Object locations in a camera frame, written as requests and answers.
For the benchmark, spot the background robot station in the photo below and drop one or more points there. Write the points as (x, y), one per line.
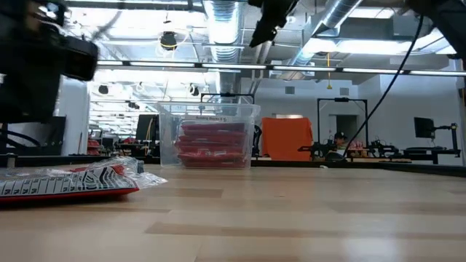
(316, 148)

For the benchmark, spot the black computer monitor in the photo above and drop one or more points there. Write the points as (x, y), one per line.
(145, 127)

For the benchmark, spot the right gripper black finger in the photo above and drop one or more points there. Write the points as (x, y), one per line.
(264, 32)
(282, 20)

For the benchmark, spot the smooth silver ventilation duct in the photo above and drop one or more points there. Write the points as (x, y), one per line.
(338, 12)

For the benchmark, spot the black rail with light strips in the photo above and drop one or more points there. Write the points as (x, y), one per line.
(233, 66)

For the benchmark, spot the black background desk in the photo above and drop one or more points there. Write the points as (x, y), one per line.
(429, 151)

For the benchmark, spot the black table edge bar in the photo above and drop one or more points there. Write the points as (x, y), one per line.
(54, 160)

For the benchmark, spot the red background equipment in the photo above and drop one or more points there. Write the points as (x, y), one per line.
(94, 147)

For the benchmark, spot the red popcorn bag white label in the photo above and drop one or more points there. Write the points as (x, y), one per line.
(215, 127)

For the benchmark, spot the clear plastic storage bin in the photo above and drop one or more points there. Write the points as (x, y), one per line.
(169, 138)

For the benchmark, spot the red packet front left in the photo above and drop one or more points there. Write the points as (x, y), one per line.
(54, 183)

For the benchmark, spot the tall black metal frame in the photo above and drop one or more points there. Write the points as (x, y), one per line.
(318, 116)

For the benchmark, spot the black panel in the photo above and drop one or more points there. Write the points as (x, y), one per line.
(51, 136)

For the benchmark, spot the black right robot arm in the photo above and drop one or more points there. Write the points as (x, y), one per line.
(451, 22)

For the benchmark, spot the ribbed silver ventilation duct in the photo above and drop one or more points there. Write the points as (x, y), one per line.
(223, 36)

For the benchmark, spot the small black ceiling camera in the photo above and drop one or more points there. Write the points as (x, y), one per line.
(103, 89)
(194, 90)

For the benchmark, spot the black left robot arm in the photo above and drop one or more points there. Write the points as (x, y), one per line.
(29, 65)

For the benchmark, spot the person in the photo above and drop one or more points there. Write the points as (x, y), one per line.
(340, 140)

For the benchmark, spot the white column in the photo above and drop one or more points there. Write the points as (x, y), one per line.
(74, 120)

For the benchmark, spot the small black monitor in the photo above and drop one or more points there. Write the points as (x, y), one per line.
(424, 127)

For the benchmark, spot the low black metal frame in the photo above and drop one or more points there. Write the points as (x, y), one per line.
(225, 94)

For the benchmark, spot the orange cloth cover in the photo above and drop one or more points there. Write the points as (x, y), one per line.
(287, 140)

